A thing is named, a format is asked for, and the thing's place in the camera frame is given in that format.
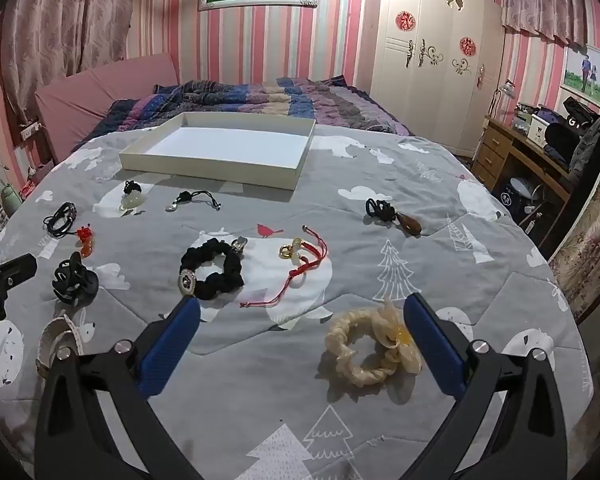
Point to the silver rhinestone hair clip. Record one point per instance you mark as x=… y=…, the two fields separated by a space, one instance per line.
x=240 y=245

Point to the white power strip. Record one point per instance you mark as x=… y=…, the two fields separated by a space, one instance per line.
x=30 y=130

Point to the white wardrobe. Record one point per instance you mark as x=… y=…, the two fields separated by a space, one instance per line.
x=430 y=60

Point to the striped purple blue quilt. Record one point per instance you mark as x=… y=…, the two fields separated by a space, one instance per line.
x=260 y=97

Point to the cream scrunchie with flower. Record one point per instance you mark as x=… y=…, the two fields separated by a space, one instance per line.
x=367 y=355

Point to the grey printed blanket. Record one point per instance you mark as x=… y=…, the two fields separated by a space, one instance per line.
x=330 y=200

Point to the white shallow cardboard box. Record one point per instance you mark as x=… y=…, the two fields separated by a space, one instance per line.
x=220 y=145

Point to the floral cloth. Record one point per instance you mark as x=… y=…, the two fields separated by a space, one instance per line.
x=592 y=245

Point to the black bag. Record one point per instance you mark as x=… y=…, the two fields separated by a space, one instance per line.
x=580 y=110

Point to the black scrunchie with rhinestone charm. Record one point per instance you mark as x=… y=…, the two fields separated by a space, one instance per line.
x=215 y=272

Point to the black hair claw clip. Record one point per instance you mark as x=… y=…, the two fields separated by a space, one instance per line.
x=72 y=280

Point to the short pink patterned curtain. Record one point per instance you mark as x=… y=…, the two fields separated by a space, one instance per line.
x=545 y=7

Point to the wooden desk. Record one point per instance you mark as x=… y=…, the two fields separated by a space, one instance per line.
x=500 y=150

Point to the white storage box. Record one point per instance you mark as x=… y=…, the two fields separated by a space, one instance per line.
x=545 y=130

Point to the white lace hair band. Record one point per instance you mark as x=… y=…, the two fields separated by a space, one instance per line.
x=55 y=345

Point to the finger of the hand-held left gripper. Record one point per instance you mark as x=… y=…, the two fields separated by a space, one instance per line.
x=11 y=270

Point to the dark jacket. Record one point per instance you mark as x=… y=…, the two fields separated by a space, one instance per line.
x=592 y=145

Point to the small framed couple photo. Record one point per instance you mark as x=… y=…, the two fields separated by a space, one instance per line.
x=590 y=77

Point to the red orange bead pendant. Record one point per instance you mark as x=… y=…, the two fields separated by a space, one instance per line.
x=85 y=243

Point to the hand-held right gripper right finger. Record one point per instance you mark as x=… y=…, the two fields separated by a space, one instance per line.
x=432 y=345

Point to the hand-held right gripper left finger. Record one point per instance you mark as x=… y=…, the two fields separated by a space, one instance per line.
x=175 y=340

